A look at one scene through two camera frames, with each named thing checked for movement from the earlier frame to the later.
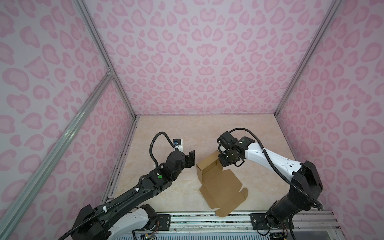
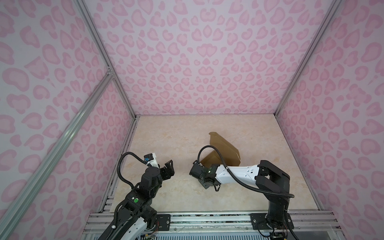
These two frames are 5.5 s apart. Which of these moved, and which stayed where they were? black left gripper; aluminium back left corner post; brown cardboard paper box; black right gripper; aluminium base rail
Moved: black right gripper; brown cardboard paper box; black left gripper
Stayed: aluminium base rail; aluminium back left corner post
